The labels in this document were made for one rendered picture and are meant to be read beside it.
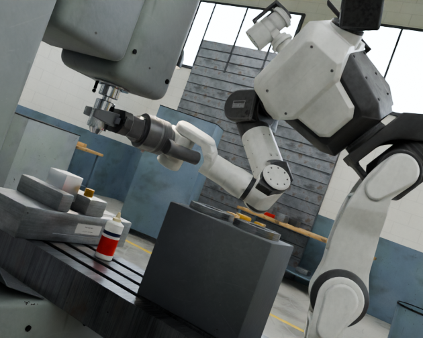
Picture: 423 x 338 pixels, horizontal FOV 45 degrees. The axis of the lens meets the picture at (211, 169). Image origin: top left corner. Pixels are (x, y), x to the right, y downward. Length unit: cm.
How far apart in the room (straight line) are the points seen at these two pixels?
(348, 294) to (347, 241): 13
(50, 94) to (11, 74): 861
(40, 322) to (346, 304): 70
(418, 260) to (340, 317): 714
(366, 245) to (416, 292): 709
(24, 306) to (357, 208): 79
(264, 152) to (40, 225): 61
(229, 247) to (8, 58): 46
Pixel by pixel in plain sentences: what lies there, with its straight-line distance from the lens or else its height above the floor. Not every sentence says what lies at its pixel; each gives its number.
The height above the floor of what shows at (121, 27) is 140.
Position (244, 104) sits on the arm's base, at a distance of 144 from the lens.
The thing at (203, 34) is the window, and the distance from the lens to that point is 1093.
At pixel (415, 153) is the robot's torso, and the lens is 135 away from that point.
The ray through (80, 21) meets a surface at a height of 137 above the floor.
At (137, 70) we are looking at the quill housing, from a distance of 112.
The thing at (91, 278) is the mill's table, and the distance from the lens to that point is 99.
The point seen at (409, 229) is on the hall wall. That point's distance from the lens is 847.
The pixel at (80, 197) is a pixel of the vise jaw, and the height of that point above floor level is 104.
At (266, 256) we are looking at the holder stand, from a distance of 86.
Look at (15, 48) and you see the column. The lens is 77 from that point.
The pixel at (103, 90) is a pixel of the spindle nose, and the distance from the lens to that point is 119.
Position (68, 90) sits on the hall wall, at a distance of 960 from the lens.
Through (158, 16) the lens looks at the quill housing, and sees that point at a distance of 114.
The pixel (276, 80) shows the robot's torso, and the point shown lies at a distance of 133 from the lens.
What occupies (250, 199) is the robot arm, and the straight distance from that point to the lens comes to 130.
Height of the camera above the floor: 119
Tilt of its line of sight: 1 degrees up
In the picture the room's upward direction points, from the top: 20 degrees clockwise
